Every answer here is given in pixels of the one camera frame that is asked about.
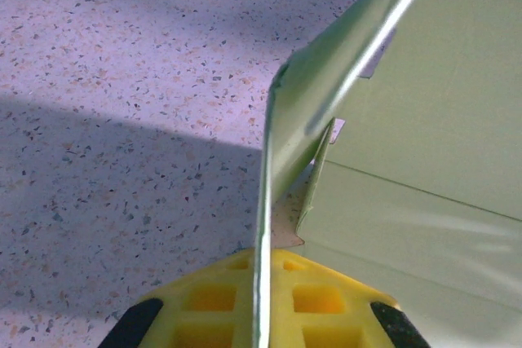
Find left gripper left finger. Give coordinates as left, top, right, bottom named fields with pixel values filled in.
left=97, top=249, right=260, bottom=348

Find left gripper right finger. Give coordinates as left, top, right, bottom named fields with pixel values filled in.
left=267, top=248, right=431, bottom=348

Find light green paper box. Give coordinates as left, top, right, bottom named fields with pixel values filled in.
left=251, top=0, right=522, bottom=348

